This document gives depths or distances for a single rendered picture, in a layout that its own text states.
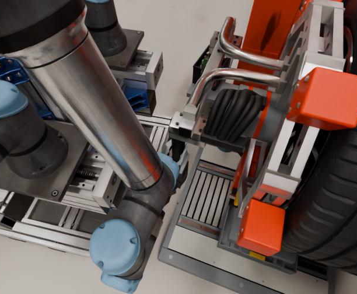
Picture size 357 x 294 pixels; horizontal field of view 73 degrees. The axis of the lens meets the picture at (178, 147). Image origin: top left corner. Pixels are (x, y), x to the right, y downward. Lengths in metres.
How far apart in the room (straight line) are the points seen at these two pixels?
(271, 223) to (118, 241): 0.31
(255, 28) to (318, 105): 0.75
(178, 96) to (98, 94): 1.66
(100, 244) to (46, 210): 1.01
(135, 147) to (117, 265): 0.17
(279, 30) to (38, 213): 1.35
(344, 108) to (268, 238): 0.28
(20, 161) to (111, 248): 0.37
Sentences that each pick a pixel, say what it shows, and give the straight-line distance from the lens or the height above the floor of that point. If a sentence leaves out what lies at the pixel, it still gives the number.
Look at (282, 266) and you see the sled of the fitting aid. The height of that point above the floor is 0.17.
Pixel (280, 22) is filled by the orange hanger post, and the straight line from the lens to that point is 1.09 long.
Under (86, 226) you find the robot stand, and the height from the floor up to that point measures 0.21.
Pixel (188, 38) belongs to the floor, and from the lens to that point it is 2.51.
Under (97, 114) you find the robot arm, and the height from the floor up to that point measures 1.17.
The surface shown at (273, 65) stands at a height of 1.00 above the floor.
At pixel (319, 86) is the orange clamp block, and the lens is 0.39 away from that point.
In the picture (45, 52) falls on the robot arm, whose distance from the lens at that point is 0.26.
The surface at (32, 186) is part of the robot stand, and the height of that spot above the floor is 0.82.
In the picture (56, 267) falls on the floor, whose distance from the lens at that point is 1.53.
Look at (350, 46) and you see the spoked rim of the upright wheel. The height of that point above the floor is 1.10.
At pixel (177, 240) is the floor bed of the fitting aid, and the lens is 1.33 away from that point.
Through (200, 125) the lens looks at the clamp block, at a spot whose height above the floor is 0.95.
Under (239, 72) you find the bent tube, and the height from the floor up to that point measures 1.01.
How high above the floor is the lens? 1.39
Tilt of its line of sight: 58 degrees down
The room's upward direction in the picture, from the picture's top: straight up
